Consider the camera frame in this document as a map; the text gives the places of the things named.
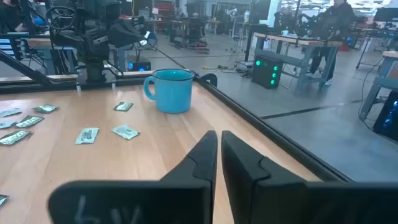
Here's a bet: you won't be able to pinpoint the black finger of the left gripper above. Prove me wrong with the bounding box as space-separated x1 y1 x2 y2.
52 29 86 47
108 19 146 47

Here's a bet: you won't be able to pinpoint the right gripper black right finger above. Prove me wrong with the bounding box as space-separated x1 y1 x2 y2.
221 129 398 224

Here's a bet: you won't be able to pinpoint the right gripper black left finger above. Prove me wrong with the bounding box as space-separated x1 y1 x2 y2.
47 129 218 224

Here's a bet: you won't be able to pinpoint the wooden table blue legs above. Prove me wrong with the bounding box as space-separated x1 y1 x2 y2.
27 37 128 75

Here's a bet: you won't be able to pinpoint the small computer blue light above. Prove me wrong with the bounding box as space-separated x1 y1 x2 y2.
127 55 152 72

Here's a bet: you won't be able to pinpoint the blue ceramic mug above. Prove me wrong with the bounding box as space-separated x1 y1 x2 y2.
143 68 195 114

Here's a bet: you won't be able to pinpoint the computer tower green lights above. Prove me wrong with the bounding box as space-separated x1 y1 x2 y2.
251 55 284 90

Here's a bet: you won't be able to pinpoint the computer tower blue lights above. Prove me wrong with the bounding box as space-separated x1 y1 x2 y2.
372 90 398 142

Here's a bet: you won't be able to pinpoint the wooden workbench grey legs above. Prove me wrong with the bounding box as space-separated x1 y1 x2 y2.
253 32 343 93

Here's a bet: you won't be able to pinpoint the grey leg side table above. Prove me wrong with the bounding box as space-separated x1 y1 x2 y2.
357 50 398 121

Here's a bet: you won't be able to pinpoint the person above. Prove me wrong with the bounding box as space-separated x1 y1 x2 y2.
306 0 355 86

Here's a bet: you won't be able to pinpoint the dark monitor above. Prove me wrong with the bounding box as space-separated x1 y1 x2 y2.
373 7 398 22

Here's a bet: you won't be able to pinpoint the black aluminium table frame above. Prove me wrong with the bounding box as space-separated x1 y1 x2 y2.
0 49 354 183

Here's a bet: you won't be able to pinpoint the floor cable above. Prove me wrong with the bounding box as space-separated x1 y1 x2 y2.
201 63 249 74

